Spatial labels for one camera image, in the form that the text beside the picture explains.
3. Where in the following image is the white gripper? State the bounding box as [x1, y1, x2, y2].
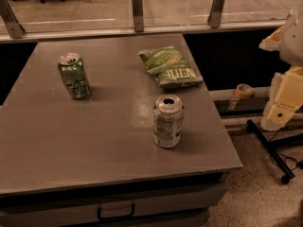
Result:
[258, 4, 303, 131]

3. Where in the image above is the green soda can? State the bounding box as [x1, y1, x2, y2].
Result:
[58, 52, 90, 99]

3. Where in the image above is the silver white soda can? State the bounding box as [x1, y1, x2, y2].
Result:
[153, 95, 184, 148]

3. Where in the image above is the black wheeled stand base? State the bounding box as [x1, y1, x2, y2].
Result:
[246, 119, 303, 184]

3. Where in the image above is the green kettle chips bag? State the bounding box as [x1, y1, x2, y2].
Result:
[138, 45, 203, 90]

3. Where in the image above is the grey cabinet drawer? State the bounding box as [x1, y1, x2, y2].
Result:
[0, 183, 227, 227]

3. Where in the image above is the right metal glass bracket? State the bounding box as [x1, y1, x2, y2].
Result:
[207, 0, 225, 28]

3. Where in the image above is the metal glass bracket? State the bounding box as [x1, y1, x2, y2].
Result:
[0, 0, 25, 39]
[132, 0, 144, 32]
[207, 0, 225, 28]

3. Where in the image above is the black cable on floor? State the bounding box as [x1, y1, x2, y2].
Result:
[268, 128, 303, 171]

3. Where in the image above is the middle metal glass bracket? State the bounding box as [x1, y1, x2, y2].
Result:
[132, 0, 144, 32]

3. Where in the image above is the black drawer handle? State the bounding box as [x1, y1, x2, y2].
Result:
[97, 203, 135, 222]

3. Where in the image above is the left metal glass bracket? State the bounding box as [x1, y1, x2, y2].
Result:
[0, 0, 25, 39]

